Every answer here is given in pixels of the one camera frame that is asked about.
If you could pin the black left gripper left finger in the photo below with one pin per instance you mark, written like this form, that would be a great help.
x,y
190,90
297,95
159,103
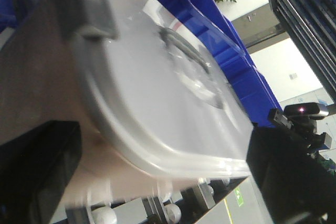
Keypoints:
x,y
36,167

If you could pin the dark slatted rack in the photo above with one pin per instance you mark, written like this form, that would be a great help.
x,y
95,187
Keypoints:
x,y
311,26

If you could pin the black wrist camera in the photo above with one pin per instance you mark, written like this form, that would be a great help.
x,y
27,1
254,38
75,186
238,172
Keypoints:
x,y
300,122

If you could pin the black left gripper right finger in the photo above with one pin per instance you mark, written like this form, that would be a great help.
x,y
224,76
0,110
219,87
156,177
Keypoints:
x,y
294,187

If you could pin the large blue tote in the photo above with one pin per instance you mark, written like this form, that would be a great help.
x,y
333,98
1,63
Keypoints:
x,y
218,34

